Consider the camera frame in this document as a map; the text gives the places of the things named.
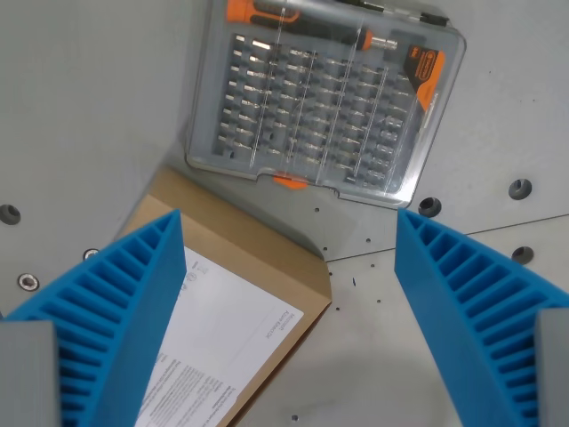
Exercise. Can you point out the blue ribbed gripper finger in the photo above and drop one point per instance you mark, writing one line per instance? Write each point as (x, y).
(435, 311)
(133, 311)

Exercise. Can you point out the silver hex socket screw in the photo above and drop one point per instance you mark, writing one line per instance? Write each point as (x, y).
(29, 281)
(91, 254)

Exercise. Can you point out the white printed paper label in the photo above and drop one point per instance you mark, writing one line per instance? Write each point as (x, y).
(222, 329)

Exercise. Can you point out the grey recessed table screw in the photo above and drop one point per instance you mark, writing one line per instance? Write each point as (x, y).
(430, 206)
(520, 188)
(10, 214)

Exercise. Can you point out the brown cardboard box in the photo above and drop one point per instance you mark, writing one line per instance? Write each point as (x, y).
(249, 240)

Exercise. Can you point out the clear plastic bit set case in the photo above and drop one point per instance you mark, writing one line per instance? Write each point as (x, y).
(311, 115)

